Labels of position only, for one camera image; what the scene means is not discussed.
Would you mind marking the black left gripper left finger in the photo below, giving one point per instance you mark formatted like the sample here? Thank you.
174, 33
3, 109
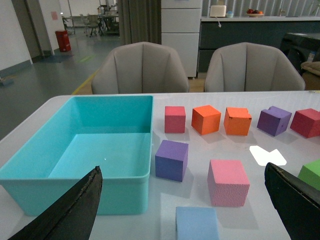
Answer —
72, 216

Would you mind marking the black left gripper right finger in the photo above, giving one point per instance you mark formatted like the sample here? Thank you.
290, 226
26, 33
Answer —
297, 203

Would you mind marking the light blue foam block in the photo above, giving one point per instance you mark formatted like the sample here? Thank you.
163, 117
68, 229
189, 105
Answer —
196, 223

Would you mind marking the green foam block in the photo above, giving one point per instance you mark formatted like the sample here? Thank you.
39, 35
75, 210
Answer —
310, 174

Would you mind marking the red foam block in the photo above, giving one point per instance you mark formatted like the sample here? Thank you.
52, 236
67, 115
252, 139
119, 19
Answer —
306, 122

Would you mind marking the purple foam block notched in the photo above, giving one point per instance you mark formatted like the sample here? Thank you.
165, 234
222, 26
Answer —
274, 120

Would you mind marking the turquoise plastic bin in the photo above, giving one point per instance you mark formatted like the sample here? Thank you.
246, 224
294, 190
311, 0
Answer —
110, 132

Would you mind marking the orange foam block chipped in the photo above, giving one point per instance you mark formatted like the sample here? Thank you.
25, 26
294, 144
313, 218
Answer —
237, 121

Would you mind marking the purple foam block near bin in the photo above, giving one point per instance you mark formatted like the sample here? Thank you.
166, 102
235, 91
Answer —
171, 160

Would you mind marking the orange foam block left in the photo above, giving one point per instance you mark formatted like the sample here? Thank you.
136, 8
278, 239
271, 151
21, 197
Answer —
205, 119

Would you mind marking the dark pink foam block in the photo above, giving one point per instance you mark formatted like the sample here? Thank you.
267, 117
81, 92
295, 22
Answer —
174, 119

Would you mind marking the beige chair right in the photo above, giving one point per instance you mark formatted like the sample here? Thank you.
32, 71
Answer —
251, 67

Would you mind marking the beige chair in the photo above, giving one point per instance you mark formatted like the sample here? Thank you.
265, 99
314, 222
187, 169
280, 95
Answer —
251, 67
141, 68

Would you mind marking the black machine at right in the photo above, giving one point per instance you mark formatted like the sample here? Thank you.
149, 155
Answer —
300, 48

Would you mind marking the beige chair left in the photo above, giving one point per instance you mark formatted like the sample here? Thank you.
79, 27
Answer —
141, 68

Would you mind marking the dark grey counter cabinet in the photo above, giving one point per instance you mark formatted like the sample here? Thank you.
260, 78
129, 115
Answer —
217, 33

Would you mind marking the fruit bowl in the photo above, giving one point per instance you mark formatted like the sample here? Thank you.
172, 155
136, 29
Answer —
254, 13

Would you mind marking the white toaster appliance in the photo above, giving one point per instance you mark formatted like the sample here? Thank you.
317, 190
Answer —
217, 11

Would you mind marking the white drawer cabinet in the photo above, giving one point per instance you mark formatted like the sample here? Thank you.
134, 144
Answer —
180, 30

